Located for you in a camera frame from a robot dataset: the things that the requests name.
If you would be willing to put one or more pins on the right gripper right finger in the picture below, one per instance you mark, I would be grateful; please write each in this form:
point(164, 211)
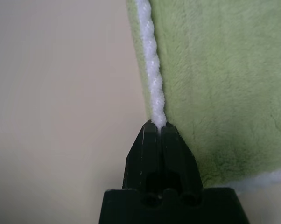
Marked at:
point(180, 158)

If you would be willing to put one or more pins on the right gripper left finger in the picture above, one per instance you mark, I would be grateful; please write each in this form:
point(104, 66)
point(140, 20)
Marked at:
point(140, 158)

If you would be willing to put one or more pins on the green towel white trim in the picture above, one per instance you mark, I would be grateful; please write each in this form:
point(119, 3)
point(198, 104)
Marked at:
point(212, 70)

